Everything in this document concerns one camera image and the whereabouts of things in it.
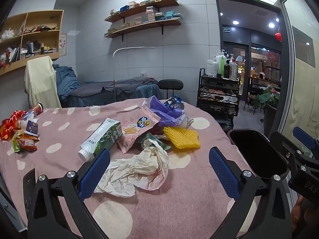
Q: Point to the lower wooden wall shelf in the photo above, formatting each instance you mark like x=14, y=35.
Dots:
x=131, y=28

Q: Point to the green pump bottle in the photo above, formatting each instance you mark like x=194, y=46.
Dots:
x=221, y=61

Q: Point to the green white milk carton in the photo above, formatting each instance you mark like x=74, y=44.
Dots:
x=104, y=137

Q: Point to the wooden wall shelf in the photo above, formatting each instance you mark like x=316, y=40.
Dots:
x=131, y=28
x=134, y=8

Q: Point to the teal cloth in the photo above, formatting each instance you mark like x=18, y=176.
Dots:
x=147, y=140

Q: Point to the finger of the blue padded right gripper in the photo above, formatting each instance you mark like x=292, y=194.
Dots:
x=304, y=138

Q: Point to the blue oreo wrapper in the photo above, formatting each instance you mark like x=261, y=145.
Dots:
x=174, y=102

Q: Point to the potted green plant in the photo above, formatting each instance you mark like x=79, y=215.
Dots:
x=269, y=101

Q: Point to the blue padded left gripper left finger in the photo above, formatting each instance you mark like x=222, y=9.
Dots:
x=91, y=172

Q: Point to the clear plastic bottle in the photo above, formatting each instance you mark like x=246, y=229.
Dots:
x=233, y=68

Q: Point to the cream cloth covered chair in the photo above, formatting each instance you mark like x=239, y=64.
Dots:
x=40, y=83

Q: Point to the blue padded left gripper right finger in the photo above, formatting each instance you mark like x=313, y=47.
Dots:
x=223, y=170

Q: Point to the white arc floor lamp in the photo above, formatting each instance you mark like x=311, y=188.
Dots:
x=122, y=63

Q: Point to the white paper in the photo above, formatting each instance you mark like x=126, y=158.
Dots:
x=148, y=171

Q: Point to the black trash bin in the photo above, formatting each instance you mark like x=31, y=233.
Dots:
x=264, y=160

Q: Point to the red snack wrapper pile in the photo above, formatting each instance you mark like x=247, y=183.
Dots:
x=12, y=129

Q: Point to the pink polka dot blanket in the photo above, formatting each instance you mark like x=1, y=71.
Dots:
x=147, y=192

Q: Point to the person's right hand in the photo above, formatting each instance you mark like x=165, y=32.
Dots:
x=297, y=213

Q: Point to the wooden cubby shelf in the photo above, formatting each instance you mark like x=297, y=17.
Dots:
x=31, y=35

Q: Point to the upper wooden wall shelf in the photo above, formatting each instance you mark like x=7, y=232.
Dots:
x=134, y=8

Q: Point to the massage bed with blue sheets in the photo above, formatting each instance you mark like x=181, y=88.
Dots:
x=72, y=94

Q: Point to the purple plastic bag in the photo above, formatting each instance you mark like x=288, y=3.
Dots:
x=168, y=115

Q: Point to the black metal trolley rack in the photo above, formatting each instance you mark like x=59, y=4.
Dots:
x=219, y=97

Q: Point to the red chip can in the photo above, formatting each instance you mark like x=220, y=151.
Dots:
x=36, y=110

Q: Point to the yellow foam fruit net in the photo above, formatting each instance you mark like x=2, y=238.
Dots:
x=182, y=138

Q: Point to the pink snack bag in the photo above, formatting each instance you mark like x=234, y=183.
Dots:
x=140, y=121

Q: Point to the white yogurt cup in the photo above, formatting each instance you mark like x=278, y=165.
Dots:
x=31, y=128

